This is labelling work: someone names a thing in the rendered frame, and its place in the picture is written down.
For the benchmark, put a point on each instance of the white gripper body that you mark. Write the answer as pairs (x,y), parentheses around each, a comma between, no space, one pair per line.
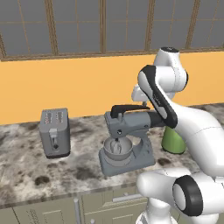
(138,93)

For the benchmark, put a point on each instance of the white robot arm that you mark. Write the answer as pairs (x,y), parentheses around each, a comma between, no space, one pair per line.
(198,134)

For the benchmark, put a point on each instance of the grey two-slot toaster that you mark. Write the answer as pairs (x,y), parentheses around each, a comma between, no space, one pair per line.
(55,137)

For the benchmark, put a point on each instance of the grey stand mixer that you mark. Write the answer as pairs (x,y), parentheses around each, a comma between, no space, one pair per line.
(131,122)

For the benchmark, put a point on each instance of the green bottle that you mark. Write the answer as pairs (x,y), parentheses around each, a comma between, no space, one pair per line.
(172,143)

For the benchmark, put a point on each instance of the wooden framed window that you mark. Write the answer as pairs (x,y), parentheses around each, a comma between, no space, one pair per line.
(87,26)

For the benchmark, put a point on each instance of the beige drawer front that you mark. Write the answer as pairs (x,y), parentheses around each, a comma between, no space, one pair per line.
(99,198)

